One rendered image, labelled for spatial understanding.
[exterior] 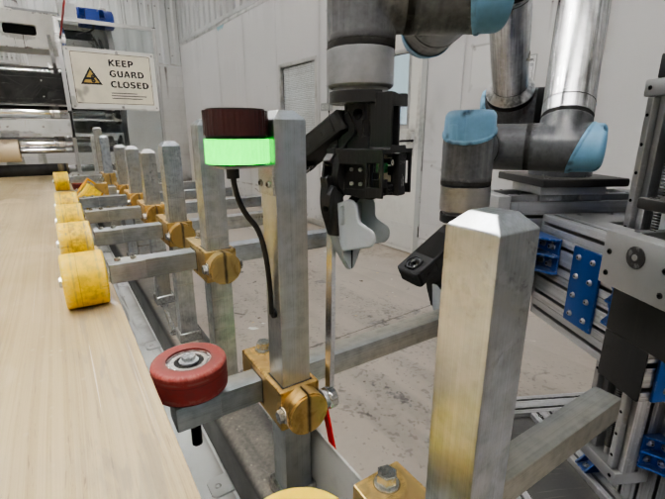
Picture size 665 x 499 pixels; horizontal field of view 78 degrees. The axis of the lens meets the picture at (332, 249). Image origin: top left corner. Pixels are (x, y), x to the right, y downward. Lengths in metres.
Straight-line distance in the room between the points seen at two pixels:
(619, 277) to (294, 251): 0.55
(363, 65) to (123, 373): 0.41
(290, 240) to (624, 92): 2.81
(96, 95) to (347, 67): 2.52
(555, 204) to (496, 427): 0.96
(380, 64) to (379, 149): 0.09
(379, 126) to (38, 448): 0.43
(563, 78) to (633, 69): 2.33
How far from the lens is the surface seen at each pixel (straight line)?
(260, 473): 0.65
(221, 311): 0.71
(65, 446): 0.43
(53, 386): 0.52
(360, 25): 0.48
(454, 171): 0.64
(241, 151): 0.38
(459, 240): 0.23
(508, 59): 1.09
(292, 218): 0.42
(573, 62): 0.79
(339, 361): 0.58
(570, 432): 0.52
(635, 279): 0.78
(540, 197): 1.18
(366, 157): 0.46
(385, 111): 0.47
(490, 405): 0.26
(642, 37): 3.13
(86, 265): 0.67
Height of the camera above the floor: 1.15
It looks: 16 degrees down
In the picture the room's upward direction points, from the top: straight up
